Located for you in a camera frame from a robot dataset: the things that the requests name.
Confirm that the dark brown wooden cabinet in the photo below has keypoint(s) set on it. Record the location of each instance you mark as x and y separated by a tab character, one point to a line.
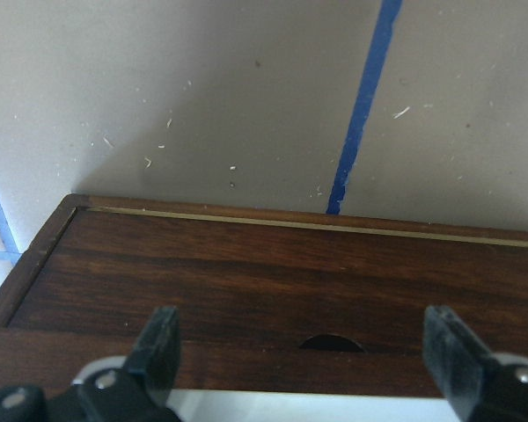
9	351

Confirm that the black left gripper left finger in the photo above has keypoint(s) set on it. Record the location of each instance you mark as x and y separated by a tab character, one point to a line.
135	390

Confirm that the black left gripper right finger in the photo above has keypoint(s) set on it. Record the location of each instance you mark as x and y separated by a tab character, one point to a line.
478	383

